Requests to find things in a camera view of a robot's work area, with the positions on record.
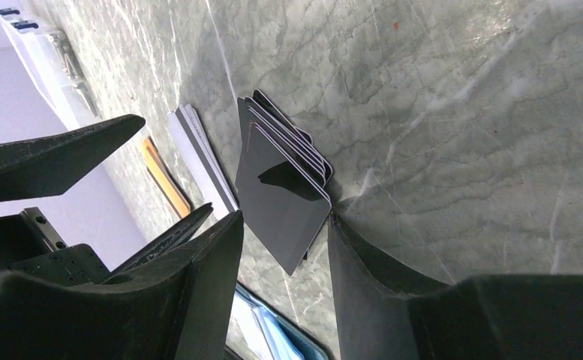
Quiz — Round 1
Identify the clear plastic organizer box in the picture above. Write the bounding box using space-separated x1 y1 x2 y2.
0 7 101 131

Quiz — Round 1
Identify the orange credit cards stack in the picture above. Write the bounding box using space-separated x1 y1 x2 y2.
140 136 191 218

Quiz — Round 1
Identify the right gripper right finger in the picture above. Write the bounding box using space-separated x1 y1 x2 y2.
328 214 583 359

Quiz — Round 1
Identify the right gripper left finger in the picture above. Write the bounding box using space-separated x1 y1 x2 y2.
0 211 244 359

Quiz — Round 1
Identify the silver grey card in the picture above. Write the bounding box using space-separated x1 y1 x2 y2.
167 104 238 220

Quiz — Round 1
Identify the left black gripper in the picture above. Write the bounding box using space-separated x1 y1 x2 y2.
0 114 213 287

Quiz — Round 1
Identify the blue card holder wallet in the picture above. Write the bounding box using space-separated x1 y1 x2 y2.
224 283 333 359

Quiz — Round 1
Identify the black card case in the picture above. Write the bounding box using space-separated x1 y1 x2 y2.
235 91 332 275

